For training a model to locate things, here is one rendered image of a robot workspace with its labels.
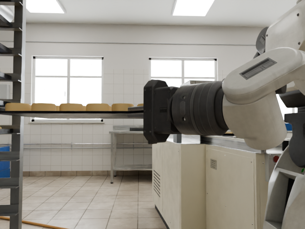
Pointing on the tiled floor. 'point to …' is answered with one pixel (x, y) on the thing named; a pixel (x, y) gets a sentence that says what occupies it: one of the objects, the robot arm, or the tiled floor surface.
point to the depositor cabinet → (179, 183)
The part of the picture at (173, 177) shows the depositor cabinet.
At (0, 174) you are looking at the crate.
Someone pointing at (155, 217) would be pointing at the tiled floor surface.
